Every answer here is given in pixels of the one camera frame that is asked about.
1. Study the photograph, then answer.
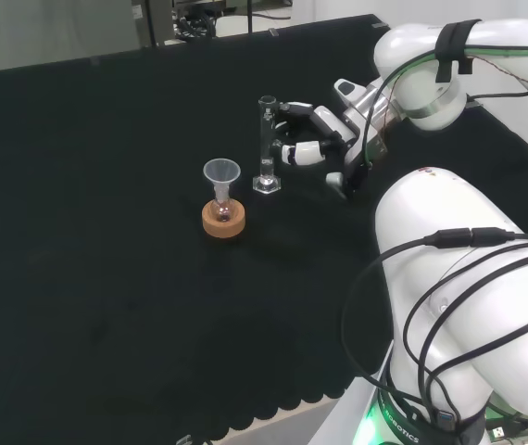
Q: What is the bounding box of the black bench cloth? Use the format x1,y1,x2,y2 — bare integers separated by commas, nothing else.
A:
0,13,528,442

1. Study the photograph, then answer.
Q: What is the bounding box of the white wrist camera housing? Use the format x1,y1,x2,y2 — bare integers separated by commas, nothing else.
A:
333,78,363,101

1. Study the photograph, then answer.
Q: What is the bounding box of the black cable with connector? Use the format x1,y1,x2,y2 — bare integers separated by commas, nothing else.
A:
341,225,528,402

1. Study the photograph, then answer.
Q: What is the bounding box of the cork ring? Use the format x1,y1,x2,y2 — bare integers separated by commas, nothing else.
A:
201,198,247,240

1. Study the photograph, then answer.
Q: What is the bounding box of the small round-bottom glass flask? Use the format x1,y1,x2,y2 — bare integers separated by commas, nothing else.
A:
211,184,234,223

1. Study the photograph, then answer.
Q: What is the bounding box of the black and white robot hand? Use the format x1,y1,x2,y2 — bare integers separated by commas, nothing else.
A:
270,100,389,201

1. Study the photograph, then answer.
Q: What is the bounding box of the dark metal post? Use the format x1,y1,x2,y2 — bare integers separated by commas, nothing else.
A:
145,0,160,48

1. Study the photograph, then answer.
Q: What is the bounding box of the black cable bundle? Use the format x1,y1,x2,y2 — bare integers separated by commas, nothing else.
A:
173,8,219,41

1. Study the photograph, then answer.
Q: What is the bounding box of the clear plastic funnel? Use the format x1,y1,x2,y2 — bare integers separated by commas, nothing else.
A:
202,158,242,199

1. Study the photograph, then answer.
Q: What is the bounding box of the clear glass graduated cylinder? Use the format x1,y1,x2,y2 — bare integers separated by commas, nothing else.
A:
252,95,283,196

